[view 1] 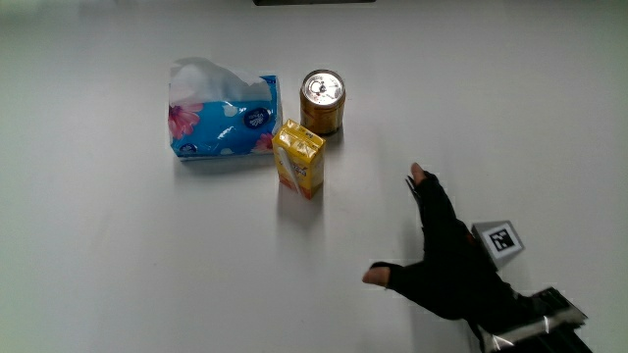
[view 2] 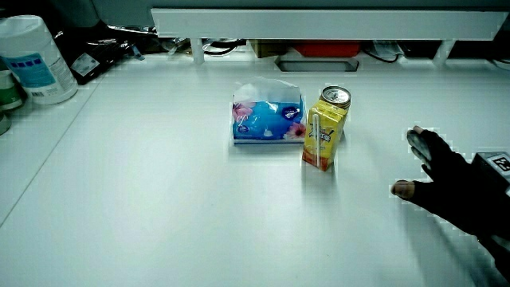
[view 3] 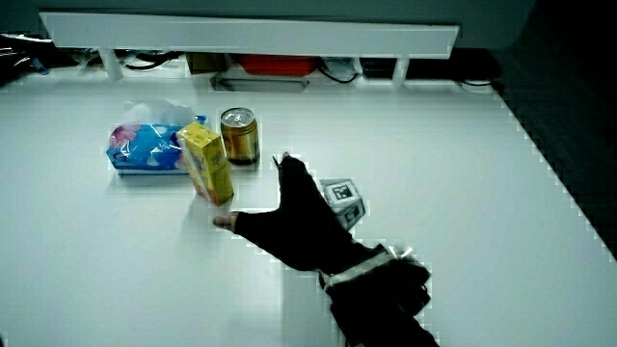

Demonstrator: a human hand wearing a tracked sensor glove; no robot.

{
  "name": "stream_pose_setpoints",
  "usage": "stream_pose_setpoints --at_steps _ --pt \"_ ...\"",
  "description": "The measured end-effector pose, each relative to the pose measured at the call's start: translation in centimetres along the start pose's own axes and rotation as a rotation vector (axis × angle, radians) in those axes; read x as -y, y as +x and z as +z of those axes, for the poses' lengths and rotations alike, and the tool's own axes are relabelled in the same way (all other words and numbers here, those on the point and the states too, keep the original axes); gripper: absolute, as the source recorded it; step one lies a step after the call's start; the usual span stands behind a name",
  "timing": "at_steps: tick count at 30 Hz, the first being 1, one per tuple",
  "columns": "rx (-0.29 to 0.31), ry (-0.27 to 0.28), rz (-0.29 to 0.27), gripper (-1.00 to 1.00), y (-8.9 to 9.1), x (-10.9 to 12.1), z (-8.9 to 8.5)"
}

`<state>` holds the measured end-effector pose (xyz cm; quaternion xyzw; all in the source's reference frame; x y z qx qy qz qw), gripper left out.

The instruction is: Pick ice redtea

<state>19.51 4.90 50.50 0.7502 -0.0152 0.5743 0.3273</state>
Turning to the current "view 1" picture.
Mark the blue floral tissue pack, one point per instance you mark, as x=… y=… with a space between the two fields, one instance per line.
x=223 y=117

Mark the person's right hand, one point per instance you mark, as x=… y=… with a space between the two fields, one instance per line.
x=451 y=274

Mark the dark object at table edge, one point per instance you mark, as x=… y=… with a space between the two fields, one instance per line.
x=314 y=2

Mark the yellow ice redtea carton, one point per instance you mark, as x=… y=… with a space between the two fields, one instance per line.
x=300 y=159

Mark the golden drink can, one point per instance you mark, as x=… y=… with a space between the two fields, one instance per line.
x=322 y=102

